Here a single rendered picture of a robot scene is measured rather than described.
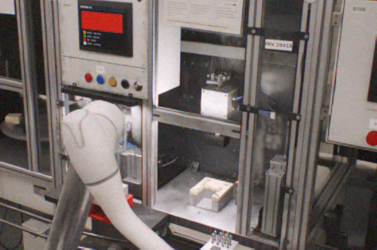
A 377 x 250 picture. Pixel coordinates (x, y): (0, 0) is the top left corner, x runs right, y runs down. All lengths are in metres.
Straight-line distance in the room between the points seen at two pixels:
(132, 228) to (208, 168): 1.08
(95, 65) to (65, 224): 0.71
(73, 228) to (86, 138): 0.40
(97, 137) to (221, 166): 1.16
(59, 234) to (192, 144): 0.99
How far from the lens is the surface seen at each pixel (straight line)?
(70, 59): 2.12
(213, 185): 2.14
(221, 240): 1.86
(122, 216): 1.38
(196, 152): 2.41
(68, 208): 1.57
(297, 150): 1.73
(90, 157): 1.29
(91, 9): 1.98
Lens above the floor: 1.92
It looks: 18 degrees down
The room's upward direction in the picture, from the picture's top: 1 degrees clockwise
